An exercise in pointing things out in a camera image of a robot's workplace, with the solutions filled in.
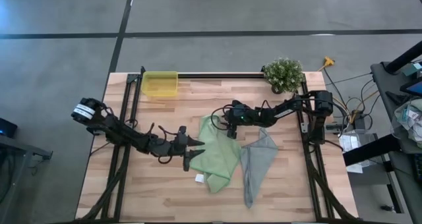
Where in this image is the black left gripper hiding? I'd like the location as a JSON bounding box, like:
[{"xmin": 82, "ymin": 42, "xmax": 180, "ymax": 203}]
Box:
[{"xmin": 166, "ymin": 125, "xmax": 206, "ymax": 171}]

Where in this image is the green microfiber towel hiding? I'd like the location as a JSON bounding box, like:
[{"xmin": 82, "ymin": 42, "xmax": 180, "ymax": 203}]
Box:
[{"xmin": 189, "ymin": 114, "xmax": 242, "ymax": 194}]

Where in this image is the grey microfiber towel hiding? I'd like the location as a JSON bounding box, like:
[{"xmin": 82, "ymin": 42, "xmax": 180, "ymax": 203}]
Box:
[{"xmin": 239, "ymin": 127, "xmax": 280, "ymax": 209}]

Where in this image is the yellow translucent plastic basket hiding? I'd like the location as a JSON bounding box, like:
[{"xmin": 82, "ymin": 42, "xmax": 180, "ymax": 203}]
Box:
[{"xmin": 140, "ymin": 70, "xmax": 179, "ymax": 98}]

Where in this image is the small potted green plant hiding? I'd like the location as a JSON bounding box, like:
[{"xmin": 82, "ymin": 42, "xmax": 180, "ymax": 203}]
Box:
[{"xmin": 262, "ymin": 56, "xmax": 306, "ymax": 96}]

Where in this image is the yellow plug on floor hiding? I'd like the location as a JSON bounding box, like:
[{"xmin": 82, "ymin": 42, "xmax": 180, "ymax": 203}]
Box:
[{"xmin": 317, "ymin": 55, "xmax": 336, "ymax": 72}]

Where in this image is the clear plastic bin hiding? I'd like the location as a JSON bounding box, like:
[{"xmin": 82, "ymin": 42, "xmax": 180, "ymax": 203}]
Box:
[{"xmin": 338, "ymin": 128, "xmax": 376, "ymax": 174}]

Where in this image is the white paper sheet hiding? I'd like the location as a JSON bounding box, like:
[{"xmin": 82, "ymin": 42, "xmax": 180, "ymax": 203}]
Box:
[{"xmin": 346, "ymin": 163, "xmax": 364, "ymax": 175}]

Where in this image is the power strip on floor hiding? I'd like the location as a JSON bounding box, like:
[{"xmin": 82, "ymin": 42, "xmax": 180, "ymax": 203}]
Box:
[{"xmin": 351, "ymin": 111, "xmax": 367, "ymax": 130}]

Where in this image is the black diagonal beam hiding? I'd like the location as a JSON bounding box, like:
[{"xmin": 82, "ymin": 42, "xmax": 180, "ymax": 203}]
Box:
[
  {"xmin": 342, "ymin": 134, "xmax": 402, "ymax": 167},
  {"xmin": 384, "ymin": 41, "xmax": 422, "ymax": 74}
]

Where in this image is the grey side table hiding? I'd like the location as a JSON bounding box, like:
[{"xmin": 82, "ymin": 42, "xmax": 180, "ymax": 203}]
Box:
[{"xmin": 370, "ymin": 41, "xmax": 422, "ymax": 224}]

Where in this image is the grey metal cart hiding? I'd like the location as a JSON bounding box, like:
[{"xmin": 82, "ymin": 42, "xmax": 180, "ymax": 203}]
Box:
[{"xmin": 0, "ymin": 134, "xmax": 53, "ymax": 224}]

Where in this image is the clear bag of cloths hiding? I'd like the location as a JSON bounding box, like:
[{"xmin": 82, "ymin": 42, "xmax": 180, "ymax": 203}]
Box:
[{"xmin": 390, "ymin": 98, "xmax": 422, "ymax": 146}]

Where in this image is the tablet with blue screen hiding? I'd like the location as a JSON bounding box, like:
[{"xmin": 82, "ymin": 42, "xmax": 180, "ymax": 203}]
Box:
[{"xmin": 399, "ymin": 80, "xmax": 422, "ymax": 98}]

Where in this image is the black device with light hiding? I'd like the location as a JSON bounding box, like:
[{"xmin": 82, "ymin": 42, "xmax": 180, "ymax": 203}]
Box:
[{"xmin": 0, "ymin": 117, "xmax": 18, "ymax": 139}]

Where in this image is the black keyboard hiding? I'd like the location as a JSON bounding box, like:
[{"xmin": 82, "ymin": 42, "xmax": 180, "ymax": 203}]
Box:
[{"xmin": 411, "ymin": 153, "xmax": 422, "ymax": 185}]

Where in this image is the teal box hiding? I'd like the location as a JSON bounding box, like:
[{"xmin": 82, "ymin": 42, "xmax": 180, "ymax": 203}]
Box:
[{"xmin": 401, "ymin": 61, "xmax": 422, "ymax": 77}]

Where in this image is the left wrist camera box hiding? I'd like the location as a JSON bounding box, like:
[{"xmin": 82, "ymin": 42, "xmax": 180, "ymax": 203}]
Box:
[{"xmin": 170, "ymin": 138, "xmax": 185, "ymax": 154}]

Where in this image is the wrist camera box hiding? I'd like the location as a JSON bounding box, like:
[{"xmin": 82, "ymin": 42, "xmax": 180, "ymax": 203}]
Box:
[
  {"xmin": 170, "ymin": 138, "xmax": 185, "ymax": 154},
  {"xmin": 232, "ymin": 107, "xmax": 249, "ymax": 123}
]

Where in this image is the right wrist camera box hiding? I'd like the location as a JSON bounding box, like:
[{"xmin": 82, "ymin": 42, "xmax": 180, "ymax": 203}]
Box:
[{"xmin": 232, "ymin": 107, "xmax": 249, "ymax": 123}]

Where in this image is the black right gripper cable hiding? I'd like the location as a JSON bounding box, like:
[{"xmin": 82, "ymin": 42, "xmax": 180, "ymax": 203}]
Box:
[{"xmin": 210, "ymin": 105, "xmax": 231, "ymax": 131}]

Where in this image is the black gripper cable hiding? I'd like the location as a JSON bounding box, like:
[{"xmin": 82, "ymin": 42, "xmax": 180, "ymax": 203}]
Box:
[
  {"xmin": 210, "ymin": 105, "xmax": 231, "ymax": 131},
  {"xmin": 150, "ymin": 122, "xmax": 175, "ymax": 165}
]

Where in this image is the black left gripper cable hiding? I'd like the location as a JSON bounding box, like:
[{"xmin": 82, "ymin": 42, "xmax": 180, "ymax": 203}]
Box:
[{"xmin": 150, "ymin": 122, "xmax": 175, "ymax": 165}]

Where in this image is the black aluminium table frame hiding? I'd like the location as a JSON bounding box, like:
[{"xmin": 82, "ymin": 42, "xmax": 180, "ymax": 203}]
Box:
[{"xmin": 75, "ymin": 65, "xmax": 361, "ymax": 223}]

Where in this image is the black floor cable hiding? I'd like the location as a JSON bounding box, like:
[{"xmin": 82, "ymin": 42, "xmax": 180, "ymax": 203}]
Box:
[{"xmin": 322, "ymin": 67, "xmax": 350, "ymax": 115}]

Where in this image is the grey floor cable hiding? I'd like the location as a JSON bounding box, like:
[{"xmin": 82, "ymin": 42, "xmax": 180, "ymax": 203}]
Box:
[{"xmin": 325, "ymin": 72, "xmax": 373, "ymax": 86}]

